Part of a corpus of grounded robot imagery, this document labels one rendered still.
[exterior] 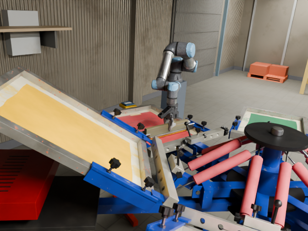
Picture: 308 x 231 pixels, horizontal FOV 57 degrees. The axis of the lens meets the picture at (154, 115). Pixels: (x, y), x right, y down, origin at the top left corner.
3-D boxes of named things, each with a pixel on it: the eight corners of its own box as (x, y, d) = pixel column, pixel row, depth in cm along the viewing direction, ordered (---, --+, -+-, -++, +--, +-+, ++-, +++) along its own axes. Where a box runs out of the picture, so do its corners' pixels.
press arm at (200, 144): (187, 146, 195) (188, 140, 193) (194, 145, 199) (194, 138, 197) (205, 157, 182) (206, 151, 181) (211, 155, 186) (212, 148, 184)
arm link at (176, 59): (171, 68, 287) (172, 55, 282) (184, 70, 284) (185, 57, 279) (168, 71, 276) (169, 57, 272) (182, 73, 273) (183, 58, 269)
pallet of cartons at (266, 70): (288, 79, 891) (290, 66, 877) (282, 83, 834) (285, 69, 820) (253, 73, 948) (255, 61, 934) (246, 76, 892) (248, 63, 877)
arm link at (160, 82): (164, 37, 236) (150, 84, 213) (177, 38, 234) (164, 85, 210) (166, 47, 246) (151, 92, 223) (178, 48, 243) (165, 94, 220)
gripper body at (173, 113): (178, 118, 214) (179, 103, 210) (169, 121, 209) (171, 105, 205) (172, 115, 220) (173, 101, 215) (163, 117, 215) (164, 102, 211)
